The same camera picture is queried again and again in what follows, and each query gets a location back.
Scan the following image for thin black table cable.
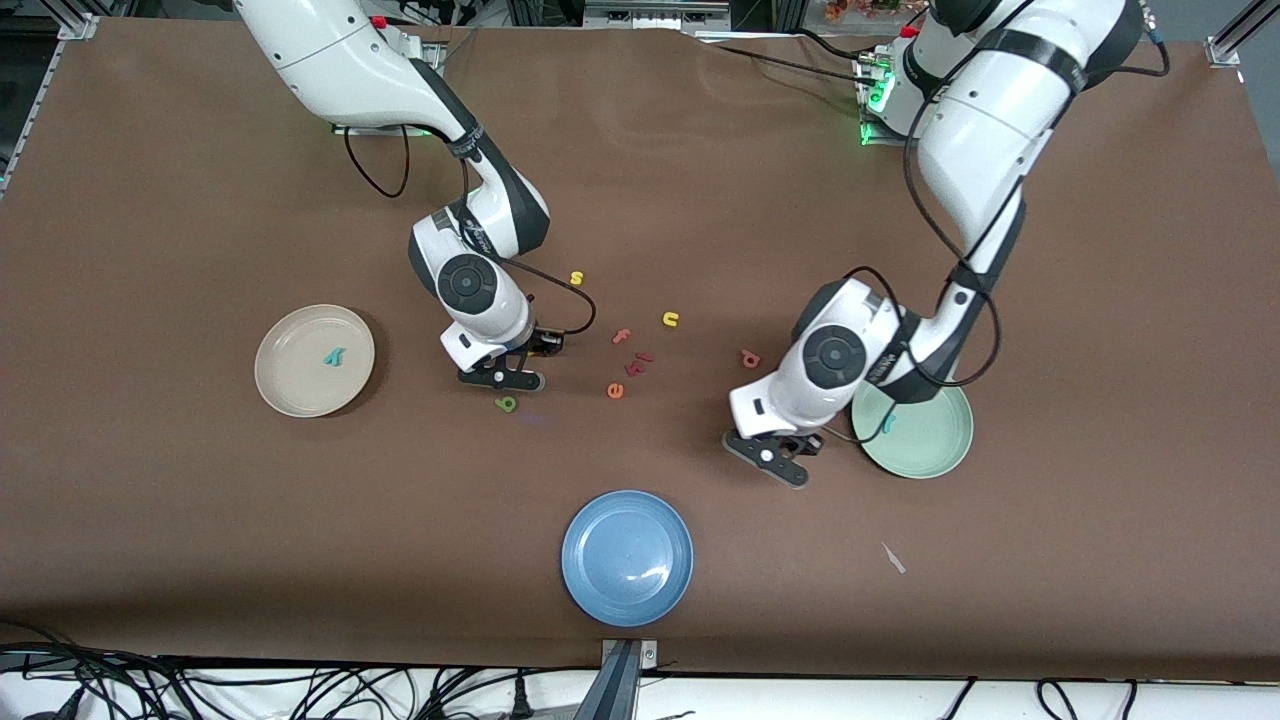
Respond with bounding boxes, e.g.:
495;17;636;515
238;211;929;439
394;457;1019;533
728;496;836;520
700;38;873;83
793;28;876;59

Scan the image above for metal table edge bracket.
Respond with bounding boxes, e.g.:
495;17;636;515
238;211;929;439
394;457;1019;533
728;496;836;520
598;638;661;720

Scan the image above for beige brown plate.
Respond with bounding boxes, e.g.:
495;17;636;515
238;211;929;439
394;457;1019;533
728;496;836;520
253;303;377;419

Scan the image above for aluminium frame profile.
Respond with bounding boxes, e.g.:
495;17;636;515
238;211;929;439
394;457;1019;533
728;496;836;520
0;0;103;191
1205;0;1280;69

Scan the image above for grey metal rail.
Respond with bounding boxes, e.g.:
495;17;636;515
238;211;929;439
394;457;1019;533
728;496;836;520
583;0;731;31

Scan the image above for blue plate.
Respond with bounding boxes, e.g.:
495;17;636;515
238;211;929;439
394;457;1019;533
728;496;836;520
560;489;695;629

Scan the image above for brown table cover sheet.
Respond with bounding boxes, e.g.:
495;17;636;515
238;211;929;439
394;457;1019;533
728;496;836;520
0;18;1280;683

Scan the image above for orange artificial flowers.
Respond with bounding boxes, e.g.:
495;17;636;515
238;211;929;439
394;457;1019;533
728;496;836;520
825;0;931;21

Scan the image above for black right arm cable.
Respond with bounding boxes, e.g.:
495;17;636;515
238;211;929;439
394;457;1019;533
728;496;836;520
343;125;598;337

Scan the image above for black floor cable tangle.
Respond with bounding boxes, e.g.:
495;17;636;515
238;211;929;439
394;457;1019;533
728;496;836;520
0;620;566;720

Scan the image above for light green plate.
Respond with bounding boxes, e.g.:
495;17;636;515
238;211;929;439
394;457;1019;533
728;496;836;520
852;385;975;480

